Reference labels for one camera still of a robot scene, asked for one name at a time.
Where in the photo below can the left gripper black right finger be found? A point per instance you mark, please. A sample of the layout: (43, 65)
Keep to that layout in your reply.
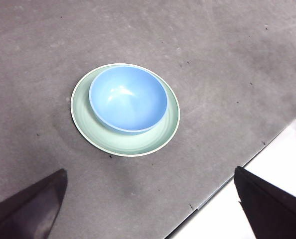
(272, 214)

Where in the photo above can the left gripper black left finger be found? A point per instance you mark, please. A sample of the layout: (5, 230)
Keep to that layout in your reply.
(26, 214)

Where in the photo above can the blue bowl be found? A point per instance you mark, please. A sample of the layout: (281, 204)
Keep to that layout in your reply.
(128, 99)

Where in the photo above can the green plate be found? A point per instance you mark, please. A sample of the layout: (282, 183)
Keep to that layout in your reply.
(128, 145)

